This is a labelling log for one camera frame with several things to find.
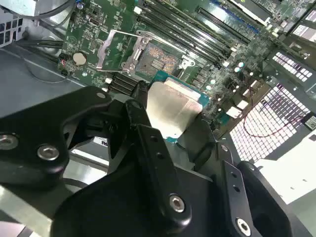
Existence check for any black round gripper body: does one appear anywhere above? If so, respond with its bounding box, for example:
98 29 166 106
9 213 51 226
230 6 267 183
50 159 230 237

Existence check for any silver CPU with green edge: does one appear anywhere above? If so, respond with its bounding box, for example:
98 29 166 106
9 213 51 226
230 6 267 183
145 70 212 144

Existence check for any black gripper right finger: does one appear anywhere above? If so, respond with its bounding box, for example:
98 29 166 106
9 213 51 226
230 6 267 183
192 118 300 237

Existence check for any metal socket cover frame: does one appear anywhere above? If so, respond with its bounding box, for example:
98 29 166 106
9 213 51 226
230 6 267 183
95 29 149 74

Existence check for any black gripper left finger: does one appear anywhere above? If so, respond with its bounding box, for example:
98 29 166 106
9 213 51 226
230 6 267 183
0 80 193 229

